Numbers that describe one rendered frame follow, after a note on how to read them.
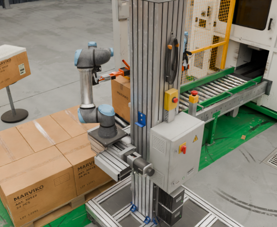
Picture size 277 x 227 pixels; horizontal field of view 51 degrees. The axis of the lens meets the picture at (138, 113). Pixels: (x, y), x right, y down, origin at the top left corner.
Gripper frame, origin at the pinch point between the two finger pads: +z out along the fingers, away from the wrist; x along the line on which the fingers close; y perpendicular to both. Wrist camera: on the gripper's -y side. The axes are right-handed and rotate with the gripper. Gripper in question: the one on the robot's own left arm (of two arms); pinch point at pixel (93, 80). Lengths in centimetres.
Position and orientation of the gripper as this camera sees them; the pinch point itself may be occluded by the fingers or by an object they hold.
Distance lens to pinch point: 269.0
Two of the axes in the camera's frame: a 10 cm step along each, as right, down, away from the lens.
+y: 7.9, -3.1, 5.2
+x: -6.1, -4.1, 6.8
